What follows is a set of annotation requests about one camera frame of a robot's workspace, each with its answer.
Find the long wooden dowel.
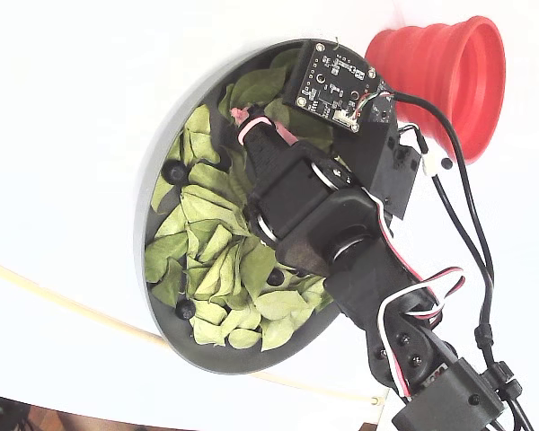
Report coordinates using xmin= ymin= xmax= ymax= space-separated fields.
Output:
xmin=0 ymin=254 xmax=382 ymax=405

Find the dark grey round bowl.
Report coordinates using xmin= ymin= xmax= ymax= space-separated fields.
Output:
xmin=132 ymin=38 xmax=369 ymax=376

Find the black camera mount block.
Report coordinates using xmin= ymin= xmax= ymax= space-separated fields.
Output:
xmin=331 ymin=119 xmax=423 ymax=221

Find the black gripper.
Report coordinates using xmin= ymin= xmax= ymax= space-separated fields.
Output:
xmin=230 ymin=106 xmax=357 ymax=246

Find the black camera cable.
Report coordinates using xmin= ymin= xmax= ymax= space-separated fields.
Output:
xmin=397 ymin=124 xmax=495 ymax=315
xmin=391 ymin=92 xmax=535 ymax=431

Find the white cable tag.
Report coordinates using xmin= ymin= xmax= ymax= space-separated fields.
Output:
xmin=421 ymin=150 xmax=444 ymax=177

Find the red collapsible silicone cup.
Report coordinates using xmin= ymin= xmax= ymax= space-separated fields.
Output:
xmin=365 ymin=15 xmax=507 ymax=166

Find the white red servo cable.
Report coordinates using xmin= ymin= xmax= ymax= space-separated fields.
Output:
xmin=361 ymin=186 xmax=467 ymax=400

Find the pile of green leaves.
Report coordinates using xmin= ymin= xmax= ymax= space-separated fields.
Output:
xmin=144 ymin=47 xmax=342 ymax=352

